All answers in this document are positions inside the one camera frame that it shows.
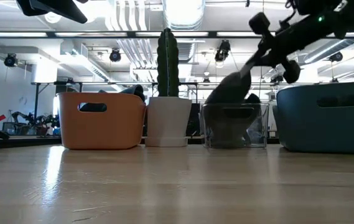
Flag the orange plastic bin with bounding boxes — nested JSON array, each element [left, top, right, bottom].
[[57, 91, 147, 151]]

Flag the clear plastic bin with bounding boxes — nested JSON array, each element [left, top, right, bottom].
[[198, 102, 270, 149]]

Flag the dark blue denim cap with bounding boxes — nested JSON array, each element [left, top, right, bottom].
[[78, 84, 146, 113], [202, 68, 260, 147]]

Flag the blue plastic bin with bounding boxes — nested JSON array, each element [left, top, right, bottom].
[[272, 81, 354, 156]]

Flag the white ceiling box unit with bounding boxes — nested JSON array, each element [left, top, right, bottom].
[[30, 60, 58, 84]]

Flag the black ceiling spotlight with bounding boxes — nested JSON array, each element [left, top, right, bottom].
[[3, 53, 19, 68], [269, 73, 286, 85], [109, 48, 122, 63], [214, 39, 231, 63], [328, 51, 344, 63]]

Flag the silver round ventilation duct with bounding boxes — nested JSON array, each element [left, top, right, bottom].
[[162, 0, 207, 31]]

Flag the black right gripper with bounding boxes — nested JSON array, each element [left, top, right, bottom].
[[240, 11, 324, 85]]

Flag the thin vertical cable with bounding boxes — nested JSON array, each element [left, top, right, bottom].
[[259, 0, 265, 100]]

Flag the white plant pot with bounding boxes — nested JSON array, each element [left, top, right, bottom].
[[144, 96, 193, 148]]

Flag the black back rail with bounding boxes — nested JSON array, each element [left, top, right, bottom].
[[0, 135, 281, 151]]

